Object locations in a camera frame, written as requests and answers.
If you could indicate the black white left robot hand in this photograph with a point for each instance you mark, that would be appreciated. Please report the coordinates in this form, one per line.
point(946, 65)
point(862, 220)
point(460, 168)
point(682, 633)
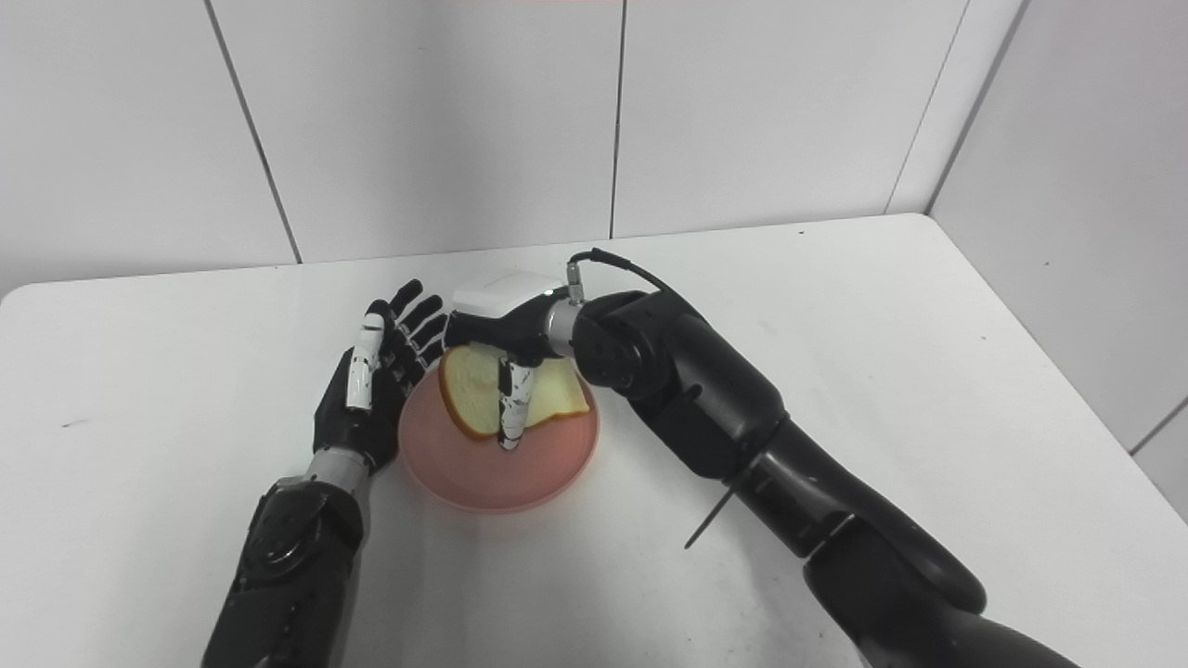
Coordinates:
point(357, 408)

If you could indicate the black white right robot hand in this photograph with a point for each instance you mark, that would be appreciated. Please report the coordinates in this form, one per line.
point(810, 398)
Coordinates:
point(506, 320)

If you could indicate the slice of white bread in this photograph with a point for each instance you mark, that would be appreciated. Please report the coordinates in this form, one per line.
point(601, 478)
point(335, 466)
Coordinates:
point(469, 390)

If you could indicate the pink round plate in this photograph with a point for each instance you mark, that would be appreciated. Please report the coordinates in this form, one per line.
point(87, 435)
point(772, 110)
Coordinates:
point(501, 478)

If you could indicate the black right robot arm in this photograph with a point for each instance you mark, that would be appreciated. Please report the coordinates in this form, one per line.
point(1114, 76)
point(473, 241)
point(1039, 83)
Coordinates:
point(724, 399)

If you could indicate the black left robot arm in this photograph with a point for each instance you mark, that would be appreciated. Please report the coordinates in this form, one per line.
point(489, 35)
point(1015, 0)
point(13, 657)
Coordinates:
point(292, 566)

